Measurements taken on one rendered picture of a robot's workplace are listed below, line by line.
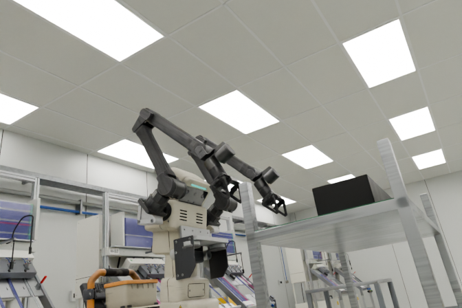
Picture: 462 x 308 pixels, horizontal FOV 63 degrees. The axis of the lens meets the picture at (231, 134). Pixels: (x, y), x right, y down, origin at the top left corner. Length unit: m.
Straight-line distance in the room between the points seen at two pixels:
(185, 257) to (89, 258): 2.38
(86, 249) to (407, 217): 3.35
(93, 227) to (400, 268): 8.22
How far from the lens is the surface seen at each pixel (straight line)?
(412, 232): 0.99
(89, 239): 3.97
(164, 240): 1.76
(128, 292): 1.87
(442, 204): 10.65
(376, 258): 10.77
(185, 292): 1.68
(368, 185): 1.18
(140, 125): 1.77
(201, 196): 1.84
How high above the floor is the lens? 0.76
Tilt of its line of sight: 24 degrees up
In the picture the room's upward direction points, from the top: 8 degrees counter-clockwise
